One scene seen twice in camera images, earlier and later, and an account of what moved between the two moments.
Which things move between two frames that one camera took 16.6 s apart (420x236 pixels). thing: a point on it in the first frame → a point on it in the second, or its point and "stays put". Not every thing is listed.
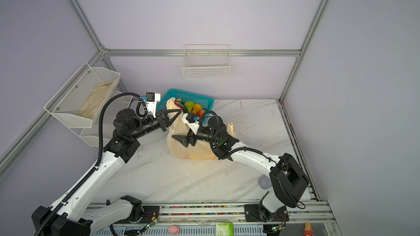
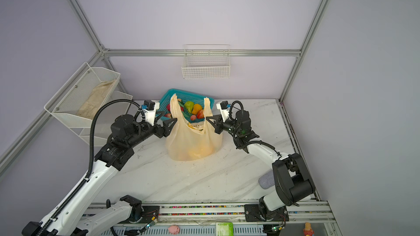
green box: [224, 229] stays put
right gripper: [186, 140] → [217, 121]
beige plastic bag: [198, 150] stays put
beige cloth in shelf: [90, 107] stays put
